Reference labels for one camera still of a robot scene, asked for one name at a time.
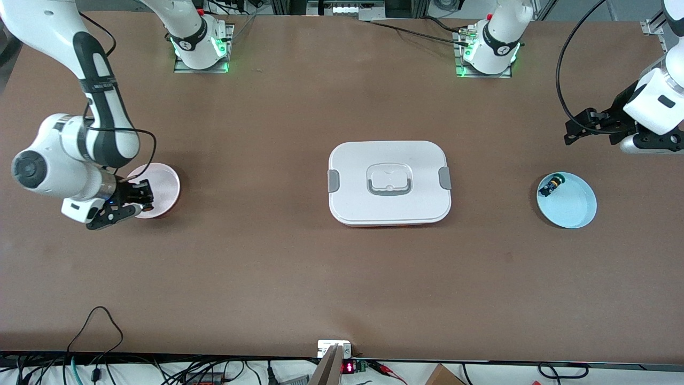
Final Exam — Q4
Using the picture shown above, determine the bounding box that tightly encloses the red clip lead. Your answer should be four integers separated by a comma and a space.
369, 361, 407, 383

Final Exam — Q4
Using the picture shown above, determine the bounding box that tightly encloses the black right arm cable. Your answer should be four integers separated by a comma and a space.
77, 11, 158, 185

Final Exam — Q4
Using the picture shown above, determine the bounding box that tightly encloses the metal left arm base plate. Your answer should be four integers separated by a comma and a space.
453, 29, 514, 79

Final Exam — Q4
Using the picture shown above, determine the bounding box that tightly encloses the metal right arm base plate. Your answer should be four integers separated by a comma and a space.
173, 24, 235, 74

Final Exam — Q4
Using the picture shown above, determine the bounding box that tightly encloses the thin black looped cable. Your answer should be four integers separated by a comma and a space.
67, 306, 125, 359

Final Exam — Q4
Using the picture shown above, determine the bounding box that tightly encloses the small white clamp block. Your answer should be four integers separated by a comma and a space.
317, 340, 352, 359

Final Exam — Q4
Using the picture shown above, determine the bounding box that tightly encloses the black floor cable loop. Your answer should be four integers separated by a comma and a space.
537, 363, 589, 379

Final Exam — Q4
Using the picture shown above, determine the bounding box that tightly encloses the grey metal bar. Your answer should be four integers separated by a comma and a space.
309, 344, 344, 385

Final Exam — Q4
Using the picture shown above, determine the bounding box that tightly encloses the silver rack with lights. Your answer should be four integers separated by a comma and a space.
307, 0, 385, 21

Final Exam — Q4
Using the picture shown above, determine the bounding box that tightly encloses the brown cardboard box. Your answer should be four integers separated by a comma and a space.
425, 364, 465, 385

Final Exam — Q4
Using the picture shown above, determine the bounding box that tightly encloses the pale pink round plate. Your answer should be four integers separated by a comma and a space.
127, 163, 181, 220

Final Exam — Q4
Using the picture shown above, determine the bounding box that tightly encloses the long black table cable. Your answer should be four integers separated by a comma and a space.
363, 20, 471, 46

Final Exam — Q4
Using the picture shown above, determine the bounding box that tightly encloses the black power strip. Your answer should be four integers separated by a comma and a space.
184, 372, 225, 385

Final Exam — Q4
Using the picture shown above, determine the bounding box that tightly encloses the light blue round plate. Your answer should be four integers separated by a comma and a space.
536, 172, 597, 229

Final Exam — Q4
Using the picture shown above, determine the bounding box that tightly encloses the aluminium corner bracket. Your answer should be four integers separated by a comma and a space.
640, 11, 669, 36

